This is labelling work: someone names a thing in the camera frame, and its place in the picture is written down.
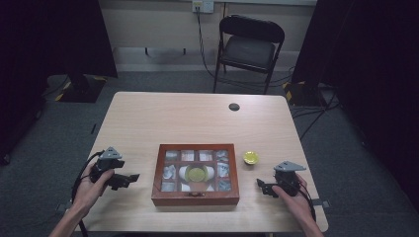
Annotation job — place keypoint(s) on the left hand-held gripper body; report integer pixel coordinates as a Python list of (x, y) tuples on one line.
[(105, 164)]

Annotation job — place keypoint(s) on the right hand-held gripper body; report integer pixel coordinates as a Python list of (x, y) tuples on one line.
[(290, 179)]

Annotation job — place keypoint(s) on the yellow capsule cup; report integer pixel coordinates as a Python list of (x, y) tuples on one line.
[(196, 174), (251, 157)]

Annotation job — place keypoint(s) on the wooden box with glass lid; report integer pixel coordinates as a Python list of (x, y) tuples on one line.
[(196, 197)]

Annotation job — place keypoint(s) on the person's right hand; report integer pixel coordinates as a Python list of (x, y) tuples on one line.
[(296, 204)]

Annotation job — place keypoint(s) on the person's left hand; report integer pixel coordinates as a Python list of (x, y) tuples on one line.
[(87, 194)]

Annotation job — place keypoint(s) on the group of white sachets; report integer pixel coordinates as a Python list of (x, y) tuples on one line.
[(169, 171)]

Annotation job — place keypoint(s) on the grey tape strip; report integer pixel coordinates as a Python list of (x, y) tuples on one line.
[(322, 203), (62, 207)]

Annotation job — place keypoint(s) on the white round capsule holder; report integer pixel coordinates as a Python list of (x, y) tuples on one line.
[(182, 173)]

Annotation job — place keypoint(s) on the metal box latch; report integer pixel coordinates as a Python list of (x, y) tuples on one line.
[(196, 194)]

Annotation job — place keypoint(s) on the black stand base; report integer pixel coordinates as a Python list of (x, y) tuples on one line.
[(82, 89), (301, 94)]

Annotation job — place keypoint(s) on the black folding chair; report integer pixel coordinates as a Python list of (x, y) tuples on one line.
[(250, 49)]

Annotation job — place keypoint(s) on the black curtain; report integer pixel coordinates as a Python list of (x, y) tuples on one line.
[(49, 39), (362, 65)]

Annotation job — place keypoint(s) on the white wall socket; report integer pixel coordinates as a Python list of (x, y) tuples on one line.
[(203, 6)]

